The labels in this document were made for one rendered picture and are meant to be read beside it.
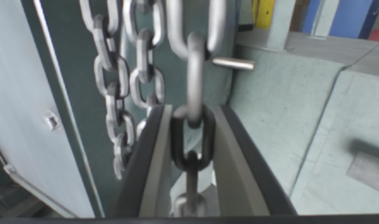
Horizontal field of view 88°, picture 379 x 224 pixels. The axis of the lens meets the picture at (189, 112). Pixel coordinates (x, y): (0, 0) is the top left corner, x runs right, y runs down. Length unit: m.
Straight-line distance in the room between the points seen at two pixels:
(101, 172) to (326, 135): 0.44
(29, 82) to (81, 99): 0.04
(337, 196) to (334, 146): 0.13
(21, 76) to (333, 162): 0.54
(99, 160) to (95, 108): 0.05
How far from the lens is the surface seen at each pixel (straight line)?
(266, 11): 2.21
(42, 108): 0.20
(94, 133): 0.19
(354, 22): 3.10
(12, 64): 0.21
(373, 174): 0.43
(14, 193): 0.50
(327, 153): 0.53
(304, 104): 0.56
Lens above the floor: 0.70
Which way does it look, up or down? 29 degrees down
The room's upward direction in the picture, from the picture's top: 1 degrees clockwise
